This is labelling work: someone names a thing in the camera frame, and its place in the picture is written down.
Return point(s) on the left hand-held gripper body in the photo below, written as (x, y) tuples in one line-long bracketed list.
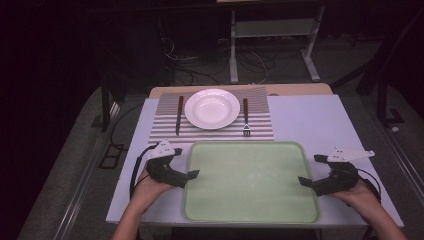
[(164, 171)]

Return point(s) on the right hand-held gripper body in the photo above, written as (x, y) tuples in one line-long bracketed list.
[(343, 176)]

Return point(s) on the pale green tray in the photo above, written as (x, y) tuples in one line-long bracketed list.
[(250, 181)]

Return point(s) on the person's left hand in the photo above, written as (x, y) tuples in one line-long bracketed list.
[(148, 190)]

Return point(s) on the person's right hand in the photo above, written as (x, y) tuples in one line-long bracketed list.
[(358, 196)]

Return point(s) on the white plate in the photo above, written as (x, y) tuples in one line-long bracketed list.
[(212, 108)]

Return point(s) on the striped grey placemat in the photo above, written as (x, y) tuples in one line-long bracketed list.
[(260, 128)]

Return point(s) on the small white floor object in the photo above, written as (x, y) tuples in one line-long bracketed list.
[(395, 129)]

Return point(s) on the black stand foot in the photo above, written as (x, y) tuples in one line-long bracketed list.
[(388, 113)]

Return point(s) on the grey metal stand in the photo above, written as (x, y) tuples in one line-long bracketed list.
[(233, 50)]

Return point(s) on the black floor bracket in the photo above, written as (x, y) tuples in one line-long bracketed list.
[(111, 156)]

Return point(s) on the black stand post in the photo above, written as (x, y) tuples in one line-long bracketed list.
[(106, 100)]

